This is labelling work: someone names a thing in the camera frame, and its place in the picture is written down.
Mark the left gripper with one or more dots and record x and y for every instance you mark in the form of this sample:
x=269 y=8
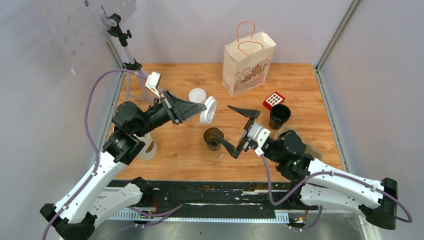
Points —
x=186 y=109

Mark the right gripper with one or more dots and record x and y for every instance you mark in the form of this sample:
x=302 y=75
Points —
x=252 y=115

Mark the white coffee lid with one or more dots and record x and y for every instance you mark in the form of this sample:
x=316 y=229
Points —
x=207 y=116

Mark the dark coffee cup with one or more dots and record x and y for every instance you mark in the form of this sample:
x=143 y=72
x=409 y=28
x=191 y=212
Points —
x=210 y=139

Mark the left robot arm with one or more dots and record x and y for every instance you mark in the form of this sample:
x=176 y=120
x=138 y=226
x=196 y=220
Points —
x=81 y=211

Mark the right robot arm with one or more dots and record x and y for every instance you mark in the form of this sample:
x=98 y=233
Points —
x=316 y=183

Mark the white lid stack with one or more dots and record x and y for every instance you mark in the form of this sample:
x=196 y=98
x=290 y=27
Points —
x=197 y=95

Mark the black cup stack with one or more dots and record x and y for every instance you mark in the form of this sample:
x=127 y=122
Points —
x=279 y=114

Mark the red box with white grid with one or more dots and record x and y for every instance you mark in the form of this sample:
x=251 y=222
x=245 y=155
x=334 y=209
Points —
x=274 y=99

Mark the white cup with paper sleeves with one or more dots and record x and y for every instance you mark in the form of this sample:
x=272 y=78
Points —
x=150 y=149

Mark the cardboard cup carrier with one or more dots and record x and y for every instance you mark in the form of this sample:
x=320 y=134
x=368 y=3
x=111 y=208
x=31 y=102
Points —
x=310 y=149

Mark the grey tripod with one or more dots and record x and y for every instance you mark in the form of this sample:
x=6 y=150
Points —
x=115 y=30

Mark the white perforated panel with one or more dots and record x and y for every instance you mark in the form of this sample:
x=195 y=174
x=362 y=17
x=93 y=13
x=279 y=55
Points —
x=80 y=26

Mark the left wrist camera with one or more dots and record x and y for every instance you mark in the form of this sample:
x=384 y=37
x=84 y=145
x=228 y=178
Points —
x=153 y=81

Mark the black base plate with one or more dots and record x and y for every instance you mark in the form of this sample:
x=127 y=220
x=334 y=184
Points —
x=217 y=200

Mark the paper bag with orange handles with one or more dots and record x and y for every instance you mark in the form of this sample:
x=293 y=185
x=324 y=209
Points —
x=246 y=61

